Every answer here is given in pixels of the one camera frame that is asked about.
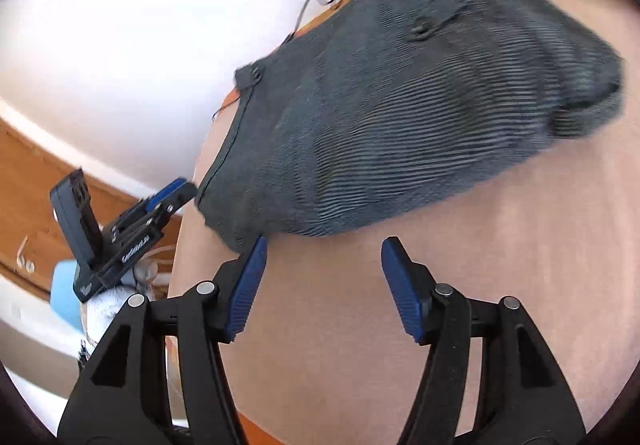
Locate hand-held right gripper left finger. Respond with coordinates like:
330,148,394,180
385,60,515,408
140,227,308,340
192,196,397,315
56,234,269,445

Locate white towel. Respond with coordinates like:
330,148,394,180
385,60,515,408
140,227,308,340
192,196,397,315
80,270,168,356

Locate light blue box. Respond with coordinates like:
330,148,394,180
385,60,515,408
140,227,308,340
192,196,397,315
51,261,86,332

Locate grey corduroy pants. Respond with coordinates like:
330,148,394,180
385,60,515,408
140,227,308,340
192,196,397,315
195,0,626,250

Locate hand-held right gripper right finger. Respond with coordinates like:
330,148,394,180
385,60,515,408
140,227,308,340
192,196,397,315
381,236,587,445

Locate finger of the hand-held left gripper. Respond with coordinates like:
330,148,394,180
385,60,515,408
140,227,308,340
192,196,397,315
134,178,198,226

